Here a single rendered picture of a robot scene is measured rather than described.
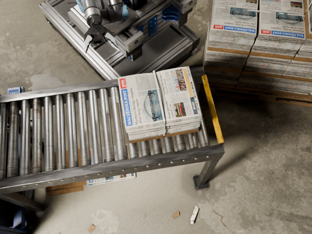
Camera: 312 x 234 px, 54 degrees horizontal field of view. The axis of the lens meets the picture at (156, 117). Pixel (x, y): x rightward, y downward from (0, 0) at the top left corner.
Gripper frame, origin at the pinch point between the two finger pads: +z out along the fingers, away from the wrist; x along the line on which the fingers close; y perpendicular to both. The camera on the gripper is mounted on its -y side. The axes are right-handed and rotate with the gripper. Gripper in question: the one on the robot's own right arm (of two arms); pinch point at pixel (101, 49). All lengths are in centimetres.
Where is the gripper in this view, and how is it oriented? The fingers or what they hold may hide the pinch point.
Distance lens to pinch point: 143.6
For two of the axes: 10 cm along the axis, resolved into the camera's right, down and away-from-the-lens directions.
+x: -9.6, 1.9, -2.2
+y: -1.1, 4.4, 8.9
